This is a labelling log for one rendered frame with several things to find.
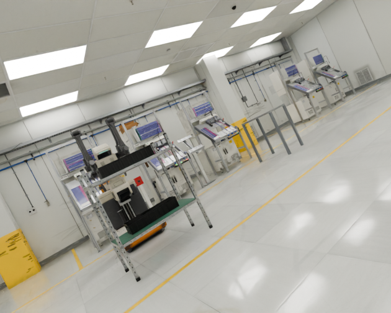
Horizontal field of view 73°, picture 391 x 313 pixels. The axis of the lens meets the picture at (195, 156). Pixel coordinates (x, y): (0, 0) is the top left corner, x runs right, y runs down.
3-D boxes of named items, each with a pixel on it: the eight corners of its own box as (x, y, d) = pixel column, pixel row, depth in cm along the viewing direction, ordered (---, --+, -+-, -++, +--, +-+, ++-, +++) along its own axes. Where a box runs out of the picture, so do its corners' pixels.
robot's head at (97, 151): (94, 157, 347) (90, 148, 337) (108, 151, 356) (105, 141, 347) (98, 163, 338) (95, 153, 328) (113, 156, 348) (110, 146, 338)
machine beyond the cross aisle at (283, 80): (334, 107, 773) (306, 47, 765) (319, 116, 733) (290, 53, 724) (297, 120, 892) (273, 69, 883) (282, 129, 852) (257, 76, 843)
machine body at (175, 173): (196, 189, 554) (182, 162, 552) (169, 205, 520) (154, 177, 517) (183, 190, 611) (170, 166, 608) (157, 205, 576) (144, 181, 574)
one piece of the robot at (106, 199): (115, 236, 378) (89, 185, 374) (148, 217, 404) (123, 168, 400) (120, 239, 348) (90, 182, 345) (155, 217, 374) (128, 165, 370)
